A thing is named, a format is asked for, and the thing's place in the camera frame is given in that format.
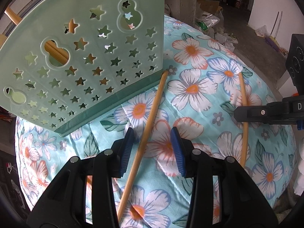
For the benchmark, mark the cardboard box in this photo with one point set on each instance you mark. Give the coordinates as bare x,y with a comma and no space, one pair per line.
209,7

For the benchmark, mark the crumpled white plastic bag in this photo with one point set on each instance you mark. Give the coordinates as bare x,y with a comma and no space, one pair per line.
225,39

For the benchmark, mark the floral turquoise blanket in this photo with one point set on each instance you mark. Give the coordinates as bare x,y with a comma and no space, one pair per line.
197,114

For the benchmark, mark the small translucent plastic bag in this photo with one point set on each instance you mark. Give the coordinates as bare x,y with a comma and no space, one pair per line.
262,32

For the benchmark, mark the bunch of wooden chopsticks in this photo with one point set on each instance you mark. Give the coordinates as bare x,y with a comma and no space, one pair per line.
11,15

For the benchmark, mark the concrete kitchen counter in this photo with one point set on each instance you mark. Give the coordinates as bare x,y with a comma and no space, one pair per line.
180,0

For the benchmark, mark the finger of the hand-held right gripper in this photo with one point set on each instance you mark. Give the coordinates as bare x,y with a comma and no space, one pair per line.
251,114

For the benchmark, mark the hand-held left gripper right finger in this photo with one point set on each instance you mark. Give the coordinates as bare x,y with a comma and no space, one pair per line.
178,154

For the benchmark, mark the single wooden chopstick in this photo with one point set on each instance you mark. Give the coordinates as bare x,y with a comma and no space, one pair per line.
152,114
245,142

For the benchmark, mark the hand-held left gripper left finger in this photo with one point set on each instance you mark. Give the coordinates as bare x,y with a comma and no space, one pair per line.
125,152

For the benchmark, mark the purple broom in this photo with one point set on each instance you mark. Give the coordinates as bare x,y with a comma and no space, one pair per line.
273,41

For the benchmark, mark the silver green packet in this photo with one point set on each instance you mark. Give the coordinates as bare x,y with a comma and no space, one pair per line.
206,23

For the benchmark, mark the person's right hand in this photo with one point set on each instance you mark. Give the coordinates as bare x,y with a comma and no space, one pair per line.
301,171

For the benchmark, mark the green plastic utensil holder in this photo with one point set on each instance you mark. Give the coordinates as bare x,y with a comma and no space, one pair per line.
95,64

